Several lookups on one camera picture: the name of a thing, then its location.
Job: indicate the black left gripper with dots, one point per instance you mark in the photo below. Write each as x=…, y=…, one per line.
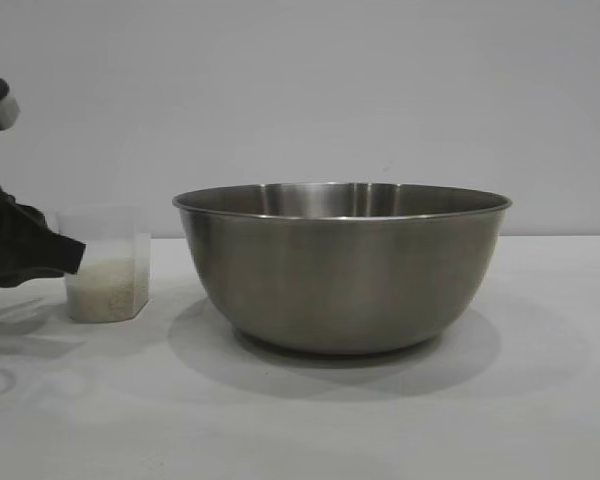
x=5, y=240

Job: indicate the white rice grains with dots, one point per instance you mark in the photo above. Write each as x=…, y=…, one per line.
x=110, y=290

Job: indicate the stainless steel mixing bowl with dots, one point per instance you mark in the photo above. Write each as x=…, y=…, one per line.
x=340, y=275

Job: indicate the clear plastic measuring cup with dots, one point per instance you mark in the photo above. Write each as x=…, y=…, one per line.
x=115, y=235

